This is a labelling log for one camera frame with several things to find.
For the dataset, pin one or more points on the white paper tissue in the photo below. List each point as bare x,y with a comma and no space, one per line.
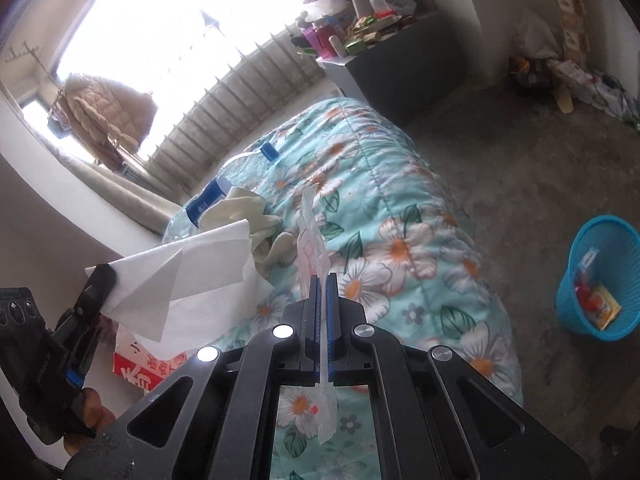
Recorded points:
190,280

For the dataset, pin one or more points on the person's left hand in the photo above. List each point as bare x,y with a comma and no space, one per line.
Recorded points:
97,410

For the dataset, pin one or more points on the yellow snack packet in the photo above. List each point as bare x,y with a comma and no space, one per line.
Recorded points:
605,307

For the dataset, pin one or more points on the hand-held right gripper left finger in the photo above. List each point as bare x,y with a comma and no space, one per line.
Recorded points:
314,330

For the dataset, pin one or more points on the translucent plastic bag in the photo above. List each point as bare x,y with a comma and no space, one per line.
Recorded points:
537,35

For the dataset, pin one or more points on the floral teal blanket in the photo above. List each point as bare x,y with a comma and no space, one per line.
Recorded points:
400,240

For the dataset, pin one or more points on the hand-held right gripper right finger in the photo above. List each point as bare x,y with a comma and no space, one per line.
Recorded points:
334,330

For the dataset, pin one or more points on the metal window railing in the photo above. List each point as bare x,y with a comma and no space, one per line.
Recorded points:
240,100

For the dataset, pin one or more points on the clear blue-label plastic bottle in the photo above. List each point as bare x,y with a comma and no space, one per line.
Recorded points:
210,202

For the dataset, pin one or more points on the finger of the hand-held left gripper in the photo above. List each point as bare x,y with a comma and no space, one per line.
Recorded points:
90,310

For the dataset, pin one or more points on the cream rubber gloves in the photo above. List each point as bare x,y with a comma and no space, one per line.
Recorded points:
235,210

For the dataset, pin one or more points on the beige puffer jacket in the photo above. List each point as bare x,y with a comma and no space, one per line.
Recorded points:
105,110

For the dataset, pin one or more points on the white red-printed plastic bag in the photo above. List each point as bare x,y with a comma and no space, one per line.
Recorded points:
312,240

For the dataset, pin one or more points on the blue plastic basket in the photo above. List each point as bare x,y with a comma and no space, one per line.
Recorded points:
575,310

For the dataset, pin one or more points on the beige rolled curtain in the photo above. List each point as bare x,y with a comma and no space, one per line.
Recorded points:
110,190

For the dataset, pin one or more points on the silver and blue box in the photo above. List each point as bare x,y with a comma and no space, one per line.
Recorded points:
588,260

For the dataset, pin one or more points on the small white bottle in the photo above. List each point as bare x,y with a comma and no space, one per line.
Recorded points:
342,48

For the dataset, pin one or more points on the red and white plastic bag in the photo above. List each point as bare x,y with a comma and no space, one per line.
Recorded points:
145,365

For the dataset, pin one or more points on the green box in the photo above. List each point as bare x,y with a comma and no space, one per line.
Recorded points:
356,47

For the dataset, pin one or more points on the dark cabinet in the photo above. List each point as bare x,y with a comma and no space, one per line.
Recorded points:
400,70

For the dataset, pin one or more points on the tall patterned cardboard box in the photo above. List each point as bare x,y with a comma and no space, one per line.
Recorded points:
570,10

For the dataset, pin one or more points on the red snack packet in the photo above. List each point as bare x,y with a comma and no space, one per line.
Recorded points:
587,297

